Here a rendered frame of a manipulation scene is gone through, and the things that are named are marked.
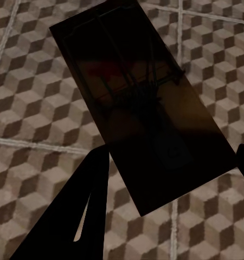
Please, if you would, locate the mousetrap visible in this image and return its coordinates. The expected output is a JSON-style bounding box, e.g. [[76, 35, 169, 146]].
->
[[49, 0, 241, 217]]

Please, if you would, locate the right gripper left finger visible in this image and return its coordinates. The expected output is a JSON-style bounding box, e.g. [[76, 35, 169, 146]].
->
[[9, 144, 110, 260]]

